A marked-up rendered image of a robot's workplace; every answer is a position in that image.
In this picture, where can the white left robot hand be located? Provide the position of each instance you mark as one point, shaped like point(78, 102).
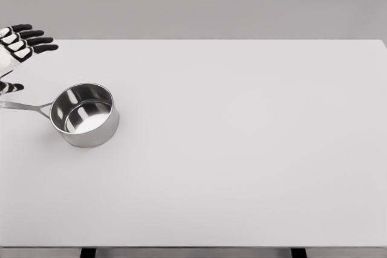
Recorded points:
point(12, 47)

